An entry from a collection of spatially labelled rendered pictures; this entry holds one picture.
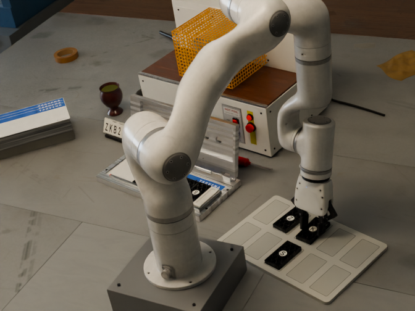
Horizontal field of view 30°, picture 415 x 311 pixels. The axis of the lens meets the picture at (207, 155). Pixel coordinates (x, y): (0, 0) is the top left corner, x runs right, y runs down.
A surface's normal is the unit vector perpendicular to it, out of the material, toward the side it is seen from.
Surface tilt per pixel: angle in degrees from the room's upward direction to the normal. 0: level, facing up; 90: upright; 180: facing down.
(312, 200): 78
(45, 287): 0
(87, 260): 0
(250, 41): 103
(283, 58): 90
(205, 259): 2
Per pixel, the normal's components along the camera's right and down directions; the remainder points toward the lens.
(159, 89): -0.62, 0.51
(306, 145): -0.78, 0.24
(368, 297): -0.14, -0.82
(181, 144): 0.52, -0.05
